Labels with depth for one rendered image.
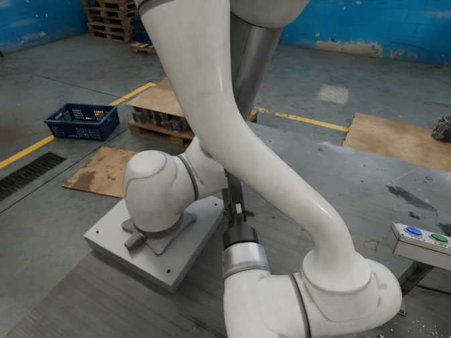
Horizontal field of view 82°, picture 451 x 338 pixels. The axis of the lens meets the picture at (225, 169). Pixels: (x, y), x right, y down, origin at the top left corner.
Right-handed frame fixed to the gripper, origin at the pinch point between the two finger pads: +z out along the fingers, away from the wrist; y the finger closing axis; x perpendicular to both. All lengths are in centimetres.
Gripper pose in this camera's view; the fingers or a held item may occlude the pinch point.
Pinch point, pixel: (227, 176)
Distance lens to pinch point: 66.4
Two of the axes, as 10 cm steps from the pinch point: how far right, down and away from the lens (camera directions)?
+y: -0.1, 6.8, 7.4
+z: -1.4, -7.3, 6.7
